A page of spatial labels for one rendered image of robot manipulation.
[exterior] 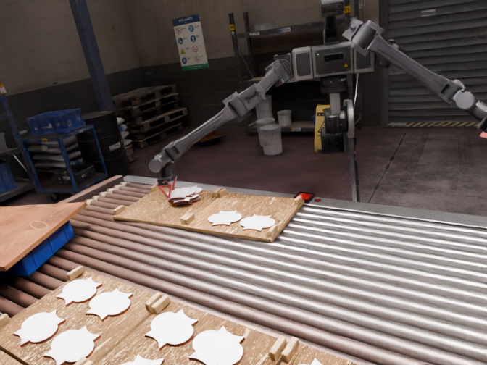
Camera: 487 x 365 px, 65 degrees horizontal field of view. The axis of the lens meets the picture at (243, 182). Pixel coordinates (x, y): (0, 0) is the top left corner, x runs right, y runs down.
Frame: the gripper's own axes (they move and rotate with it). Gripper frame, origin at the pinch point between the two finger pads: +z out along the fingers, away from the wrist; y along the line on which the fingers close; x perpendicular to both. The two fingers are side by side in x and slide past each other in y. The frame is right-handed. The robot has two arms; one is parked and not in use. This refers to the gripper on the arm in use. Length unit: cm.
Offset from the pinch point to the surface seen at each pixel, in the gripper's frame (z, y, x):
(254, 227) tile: 4, 34, 40
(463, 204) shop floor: 96, -142, 208
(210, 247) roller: 6.7, 41.0, 23.7
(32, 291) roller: 8, 58, -38
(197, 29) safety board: -75, -553, -62
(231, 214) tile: 3.9, 20.8, 30.6
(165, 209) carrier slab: 5.3, 6.5, -1.7
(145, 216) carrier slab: 5.4, 12.0, -9.9
